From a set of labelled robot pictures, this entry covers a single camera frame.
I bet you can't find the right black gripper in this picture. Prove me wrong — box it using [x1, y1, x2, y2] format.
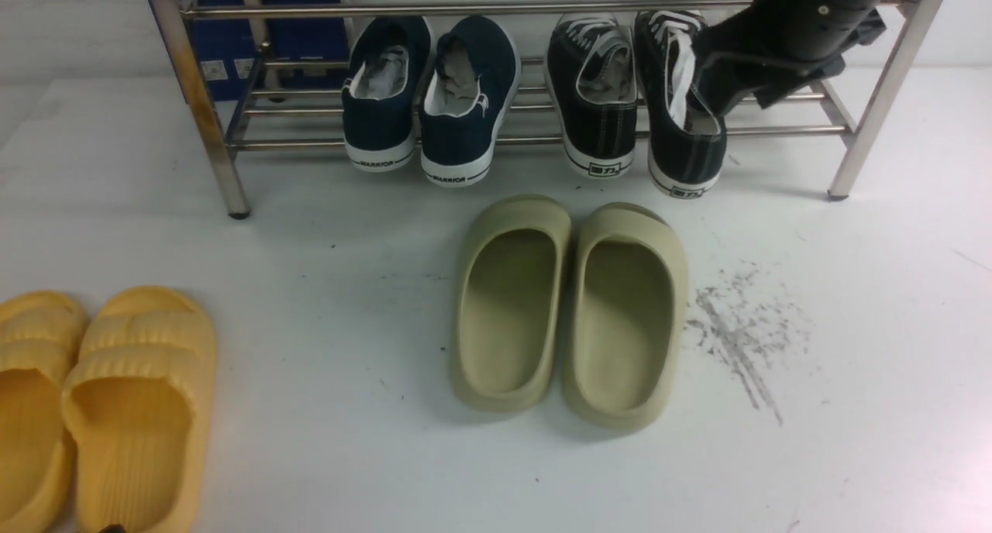
[691, 0, 886, 116]

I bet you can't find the black canvas sneaker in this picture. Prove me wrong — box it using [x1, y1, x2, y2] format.
[632, 8, 729, 200]
[543, 12, 638, 180]

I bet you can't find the stainless steel shoe rack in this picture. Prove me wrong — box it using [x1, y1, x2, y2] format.
[149, 0, 945, 220]

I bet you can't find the right navy canvas sneaker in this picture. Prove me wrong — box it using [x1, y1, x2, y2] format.
[418, 16, 523, 187]

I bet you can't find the navy canvas sneaker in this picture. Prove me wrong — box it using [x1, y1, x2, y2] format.
[418, 16, 523, 187]
[341, 16, 435, 173]

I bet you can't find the right olive foam slide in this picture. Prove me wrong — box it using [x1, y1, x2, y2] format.
[563, 202, 690, 433]

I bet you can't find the olive foam slide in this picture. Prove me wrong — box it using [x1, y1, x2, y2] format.
[450, 194, 573, 413]
[563, 202, 690, 433]

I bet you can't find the left navy canvas sneaker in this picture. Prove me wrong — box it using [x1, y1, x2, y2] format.
[341, 16, 435, 173]

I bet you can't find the left olive foam slide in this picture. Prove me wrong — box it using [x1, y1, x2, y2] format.
[450, 194, 573, 413]

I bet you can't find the blue cardboard box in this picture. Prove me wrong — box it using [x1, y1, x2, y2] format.
[172, 0, 354, 101]

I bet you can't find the right yellow rubber slide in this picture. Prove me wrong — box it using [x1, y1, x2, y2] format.
[61, 286, 219, 532]

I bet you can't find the yellow rubber slide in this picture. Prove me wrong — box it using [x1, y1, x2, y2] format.
[61, 286, 219, 532]
[1, 291, 88, 532]

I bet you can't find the left yellow rubber slide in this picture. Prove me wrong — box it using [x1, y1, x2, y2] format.
[1, 291, 88, 532]

